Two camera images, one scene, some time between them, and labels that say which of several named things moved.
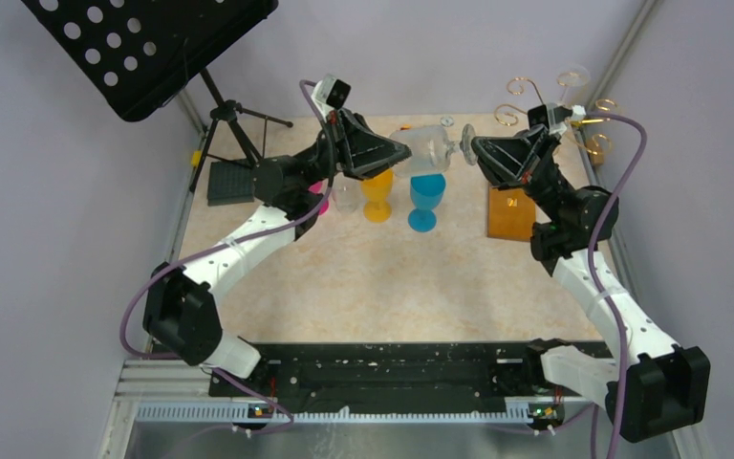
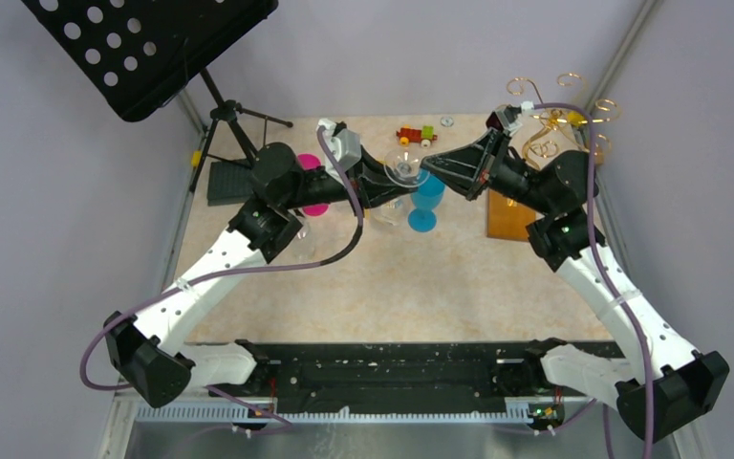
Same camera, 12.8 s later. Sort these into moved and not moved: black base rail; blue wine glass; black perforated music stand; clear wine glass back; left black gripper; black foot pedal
Moved: clear wine glass back; left black gripper
Not moved: black base rail; black foot pedal; blue wine glass; black perforated music stand
